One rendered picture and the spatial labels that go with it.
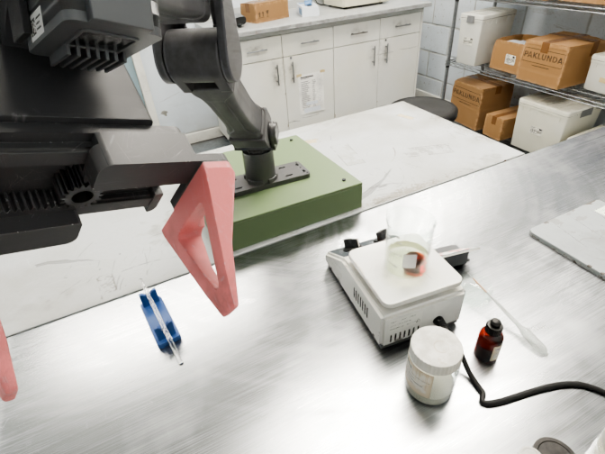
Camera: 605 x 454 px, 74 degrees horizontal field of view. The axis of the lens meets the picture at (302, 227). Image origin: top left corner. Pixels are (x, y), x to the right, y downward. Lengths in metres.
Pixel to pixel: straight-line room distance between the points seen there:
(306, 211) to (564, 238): 0.46
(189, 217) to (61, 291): 0.59
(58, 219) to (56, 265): 0.65
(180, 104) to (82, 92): 3.28
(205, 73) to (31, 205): 0.33
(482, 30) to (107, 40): 3.02
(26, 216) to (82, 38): 0.09
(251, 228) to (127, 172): 0.55
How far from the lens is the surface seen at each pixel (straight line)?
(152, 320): 0.67
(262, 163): 0.79
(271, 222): 0.76
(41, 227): 0.23
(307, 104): 3.21
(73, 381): 0.66
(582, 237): 0.86
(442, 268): 0.59
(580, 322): 0.71
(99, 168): 0.20
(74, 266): 0.86
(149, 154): 0.21
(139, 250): 0.83
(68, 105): 0.21
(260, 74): 3.00
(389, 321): 0.54
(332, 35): 3.20
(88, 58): 0.20
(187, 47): 0.52
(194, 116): 3.55
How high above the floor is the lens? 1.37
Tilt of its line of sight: 36 degrees down
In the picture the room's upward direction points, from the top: 4 degrees counter-clockwise
